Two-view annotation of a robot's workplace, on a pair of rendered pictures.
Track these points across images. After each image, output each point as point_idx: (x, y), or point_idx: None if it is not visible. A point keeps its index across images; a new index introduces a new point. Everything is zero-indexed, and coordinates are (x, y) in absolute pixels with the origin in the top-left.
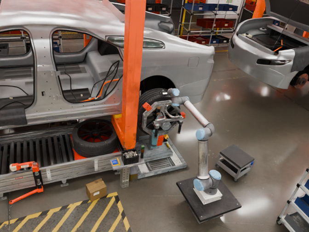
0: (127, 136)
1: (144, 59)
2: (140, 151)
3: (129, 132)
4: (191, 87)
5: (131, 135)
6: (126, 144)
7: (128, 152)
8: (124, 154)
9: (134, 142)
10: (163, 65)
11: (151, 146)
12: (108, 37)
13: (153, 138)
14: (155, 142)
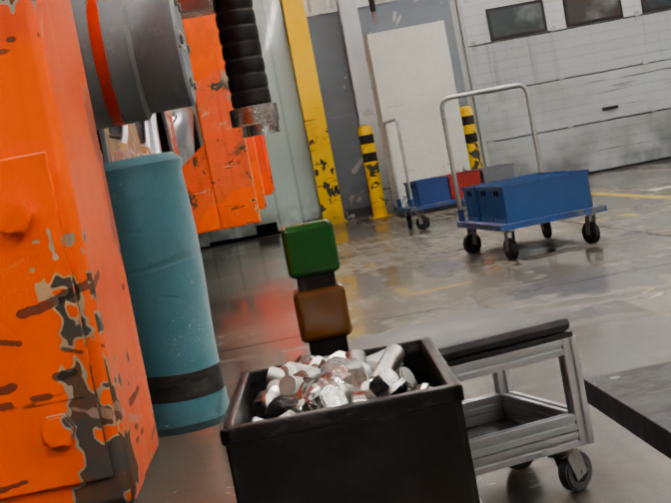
0: (72, 136)
1: None
2: (325, 333)
3: (58, 40)
4: None
5: (85, 133)
6: (114, 351)
7: (297, 380)
8: (334, 388)
9: (129, 299)
10: None
11: (192, 408)
12: None
13: (177, 246)
14: (210, 318)
